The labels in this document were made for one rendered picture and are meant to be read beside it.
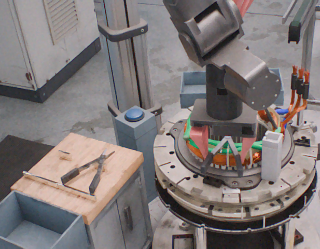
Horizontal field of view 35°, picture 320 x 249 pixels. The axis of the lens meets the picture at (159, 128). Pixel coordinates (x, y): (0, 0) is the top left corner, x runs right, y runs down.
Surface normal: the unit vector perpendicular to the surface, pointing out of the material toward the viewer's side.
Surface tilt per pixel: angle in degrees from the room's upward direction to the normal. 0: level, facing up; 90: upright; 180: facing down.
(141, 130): 90
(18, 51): 90
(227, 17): 78
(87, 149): 0
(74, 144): 0
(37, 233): 0
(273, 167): 90
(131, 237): 90
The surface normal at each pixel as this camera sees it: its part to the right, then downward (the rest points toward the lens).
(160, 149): -0.10, -0.80
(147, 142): 0.71, 0.36
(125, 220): 0.87, 0.22
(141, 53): 0.47, 0.48
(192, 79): -0.09, 0.59
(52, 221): -0.49, 0.55
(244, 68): -0.37, -0.60
